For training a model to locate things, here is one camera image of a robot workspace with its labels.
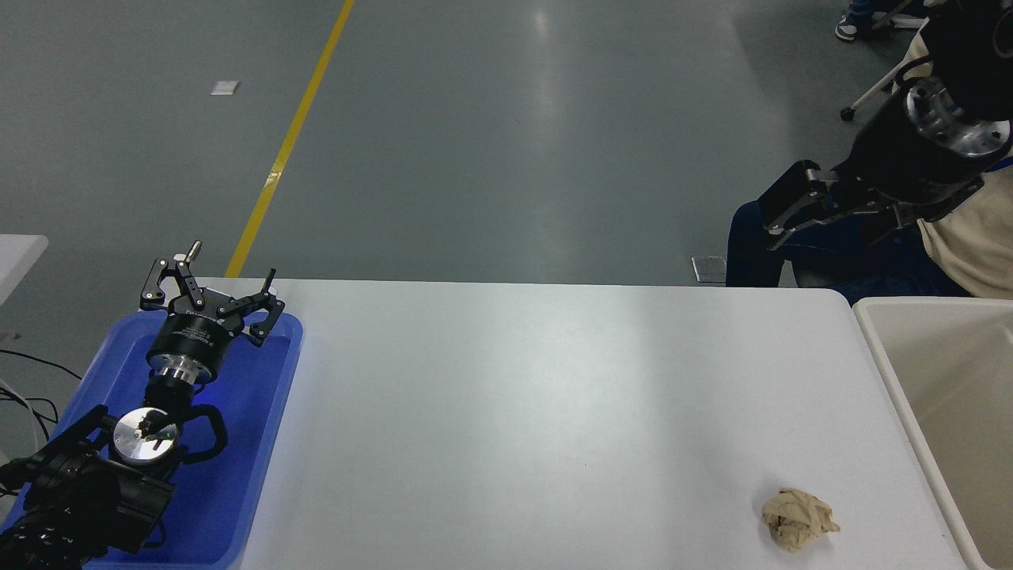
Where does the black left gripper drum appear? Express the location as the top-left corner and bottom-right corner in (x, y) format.
(146, 297), (239, 373)

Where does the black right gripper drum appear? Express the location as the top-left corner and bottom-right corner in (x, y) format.
(837, 87), (1011, 208)

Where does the tan paper ball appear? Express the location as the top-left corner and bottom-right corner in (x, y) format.
(761, 487), (841, 553)

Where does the white office chair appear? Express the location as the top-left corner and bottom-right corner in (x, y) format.
(840, 62), (905, 122)

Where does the person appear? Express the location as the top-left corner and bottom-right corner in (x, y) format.
(834, 0), (878, 43)
(726, 32), (1013, 306)

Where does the blue plastic tray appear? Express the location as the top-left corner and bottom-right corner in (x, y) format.
(0, 310), (304, 569)

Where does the yellow floor tape line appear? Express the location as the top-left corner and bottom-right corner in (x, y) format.
(225, 0), (355, 279)

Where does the large pale bin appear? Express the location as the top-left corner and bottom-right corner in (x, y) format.
(852, 297), (1013, 570)

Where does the white side table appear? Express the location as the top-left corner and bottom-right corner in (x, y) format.
(0, 235), (50, 306)

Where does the black cable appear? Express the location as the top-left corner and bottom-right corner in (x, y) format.
(0, 348), (84, 444)

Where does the white cable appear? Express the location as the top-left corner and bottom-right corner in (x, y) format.
(0, 380), (42, 454)

